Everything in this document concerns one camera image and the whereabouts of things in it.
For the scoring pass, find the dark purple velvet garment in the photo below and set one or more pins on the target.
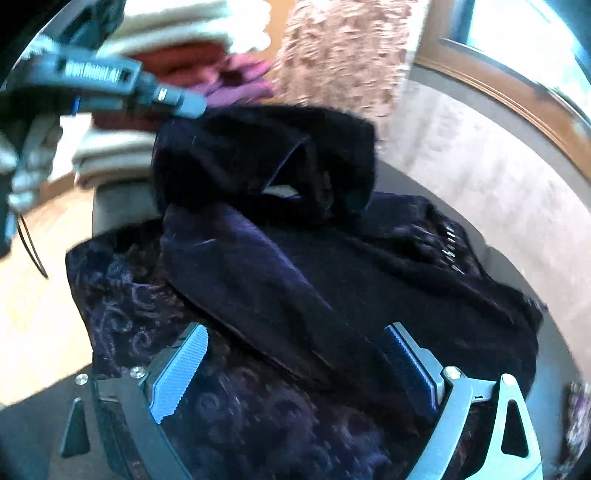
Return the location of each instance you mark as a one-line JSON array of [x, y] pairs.
[[286, 258]]

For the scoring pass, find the red folded cloth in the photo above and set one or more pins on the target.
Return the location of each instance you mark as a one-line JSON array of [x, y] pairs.
[[180, 64]]

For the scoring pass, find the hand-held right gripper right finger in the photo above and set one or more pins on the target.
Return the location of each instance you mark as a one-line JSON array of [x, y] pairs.
[[411, 364]]

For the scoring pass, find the spotted print cloth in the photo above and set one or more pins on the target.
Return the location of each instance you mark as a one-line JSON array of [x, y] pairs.
[[577, 424]]

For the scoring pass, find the white folded cloth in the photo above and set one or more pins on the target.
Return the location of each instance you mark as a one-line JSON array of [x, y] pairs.
[[111, 150]]

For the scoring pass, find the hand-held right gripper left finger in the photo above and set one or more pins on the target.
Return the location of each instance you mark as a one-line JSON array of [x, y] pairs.
[[178, 374]]

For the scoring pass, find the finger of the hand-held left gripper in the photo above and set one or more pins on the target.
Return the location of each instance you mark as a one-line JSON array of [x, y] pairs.
[[175, 99]]

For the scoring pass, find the purple folded cloth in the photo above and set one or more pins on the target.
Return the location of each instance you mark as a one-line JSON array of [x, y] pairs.
[[240, 78]]

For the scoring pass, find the wooden framed window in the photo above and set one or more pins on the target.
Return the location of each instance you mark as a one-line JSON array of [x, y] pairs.
[[517, 78]]

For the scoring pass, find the person's left hand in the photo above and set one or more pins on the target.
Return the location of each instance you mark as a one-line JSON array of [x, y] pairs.
[[27, 161]]

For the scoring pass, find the cream folded cloth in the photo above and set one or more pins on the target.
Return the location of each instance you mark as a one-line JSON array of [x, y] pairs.
[[184, 27]]

